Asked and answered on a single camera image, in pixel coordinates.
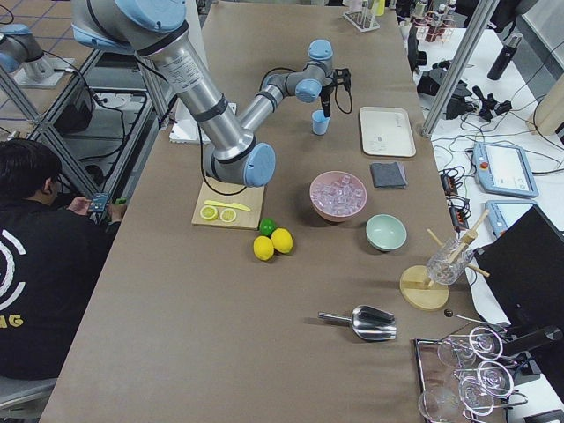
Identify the cream serving tray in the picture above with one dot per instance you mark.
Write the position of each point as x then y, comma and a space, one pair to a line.
386, 132

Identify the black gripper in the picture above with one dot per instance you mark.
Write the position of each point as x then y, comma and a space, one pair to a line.
326, 92

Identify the green lime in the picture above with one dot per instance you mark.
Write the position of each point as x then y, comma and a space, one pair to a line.
267, 226

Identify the grey folded cloth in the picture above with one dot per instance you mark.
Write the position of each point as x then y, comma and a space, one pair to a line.
388, 175

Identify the whole lemon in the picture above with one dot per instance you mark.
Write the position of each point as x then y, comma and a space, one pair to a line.
282, 240
263, 248

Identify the steel ice scoop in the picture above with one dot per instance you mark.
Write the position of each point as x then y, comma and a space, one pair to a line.
368, 323

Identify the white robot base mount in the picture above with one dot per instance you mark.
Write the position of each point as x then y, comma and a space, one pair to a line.
185, 130

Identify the blue teach pendant near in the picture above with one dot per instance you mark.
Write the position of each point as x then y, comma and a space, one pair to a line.
505, 213

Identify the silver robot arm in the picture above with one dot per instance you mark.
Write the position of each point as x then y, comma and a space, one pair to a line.
159, 32
23, 58

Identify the clear ice cubes pile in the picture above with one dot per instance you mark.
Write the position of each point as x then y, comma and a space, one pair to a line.
339, 194

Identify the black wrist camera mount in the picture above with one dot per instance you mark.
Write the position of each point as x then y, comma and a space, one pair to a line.
342, 77

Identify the lemon half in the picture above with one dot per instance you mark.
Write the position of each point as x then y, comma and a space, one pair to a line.
228, 215
209, 212

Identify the wooden glass stand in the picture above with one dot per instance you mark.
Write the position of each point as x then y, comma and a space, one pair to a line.
420, 291

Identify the pink bowl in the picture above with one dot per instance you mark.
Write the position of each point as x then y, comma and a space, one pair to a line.
338, 200

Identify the yellow plastic knife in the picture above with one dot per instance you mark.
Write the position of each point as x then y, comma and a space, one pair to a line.
236, 206

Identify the light blue cup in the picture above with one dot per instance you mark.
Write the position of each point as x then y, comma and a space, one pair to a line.
320, 124

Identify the aluminium frame post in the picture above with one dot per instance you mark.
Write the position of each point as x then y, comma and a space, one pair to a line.
483, 12

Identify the whole lemon near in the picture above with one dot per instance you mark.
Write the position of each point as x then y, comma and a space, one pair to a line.
263, 248

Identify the clear glass on stand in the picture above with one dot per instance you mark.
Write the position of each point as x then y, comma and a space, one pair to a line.
443, 271

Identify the mint green bowl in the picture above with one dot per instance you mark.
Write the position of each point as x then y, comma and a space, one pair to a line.
385, 232

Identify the person in black shirt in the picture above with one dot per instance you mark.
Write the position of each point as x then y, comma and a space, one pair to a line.
51, 259

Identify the wine glass rack tray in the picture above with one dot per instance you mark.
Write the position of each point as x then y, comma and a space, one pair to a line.
465, 377

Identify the blue teach pendant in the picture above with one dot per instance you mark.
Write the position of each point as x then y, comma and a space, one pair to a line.
505, 213
503, 170

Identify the lemon half lower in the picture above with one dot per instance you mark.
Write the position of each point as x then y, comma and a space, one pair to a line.
228, 215

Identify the wooden cutting board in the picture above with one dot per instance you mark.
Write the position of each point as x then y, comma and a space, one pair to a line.
230, 193

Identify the lemon half upper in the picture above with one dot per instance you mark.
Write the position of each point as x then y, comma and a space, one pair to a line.
209, 212

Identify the blue teach pendant far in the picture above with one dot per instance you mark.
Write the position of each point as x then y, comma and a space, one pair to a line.
503, 170

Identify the whole lemon far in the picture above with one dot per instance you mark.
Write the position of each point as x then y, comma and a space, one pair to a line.
282, 240

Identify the black monitor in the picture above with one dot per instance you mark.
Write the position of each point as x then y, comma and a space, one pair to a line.
526, 271

